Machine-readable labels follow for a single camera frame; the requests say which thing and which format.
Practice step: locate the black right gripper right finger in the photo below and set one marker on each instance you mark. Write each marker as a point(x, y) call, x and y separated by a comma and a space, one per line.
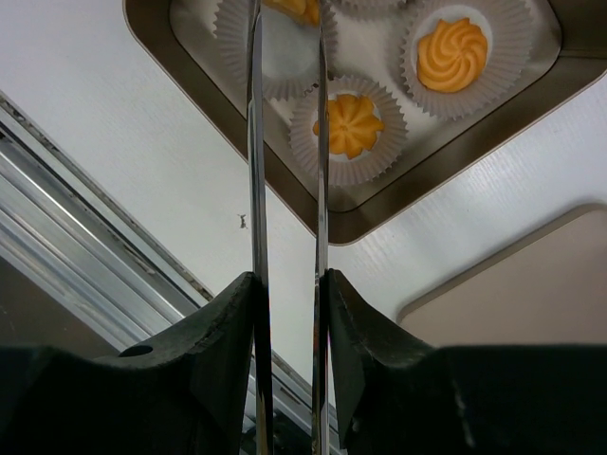
point(396, 394)

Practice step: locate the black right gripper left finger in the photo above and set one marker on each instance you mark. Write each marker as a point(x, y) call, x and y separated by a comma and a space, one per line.
point(182, 391)

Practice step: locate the metal tongs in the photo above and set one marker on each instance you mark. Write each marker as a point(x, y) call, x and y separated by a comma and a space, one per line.
point(258, 225)

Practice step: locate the gold tin lid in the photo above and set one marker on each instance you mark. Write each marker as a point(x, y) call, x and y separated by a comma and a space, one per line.
point(547, 288)

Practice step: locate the orange swirl cookie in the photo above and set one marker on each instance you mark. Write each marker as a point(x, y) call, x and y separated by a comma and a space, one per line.
point(452, 57)
point(353, 125)
point(305, 12)

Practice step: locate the gold square tin box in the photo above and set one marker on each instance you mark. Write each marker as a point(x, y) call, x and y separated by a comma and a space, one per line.
point(569, 54)

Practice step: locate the white paper cupcake liner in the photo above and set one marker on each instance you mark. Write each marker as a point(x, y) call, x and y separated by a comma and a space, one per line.
point(305, 127)
point(290, 51)
point(507, 26)
point(373, 5)

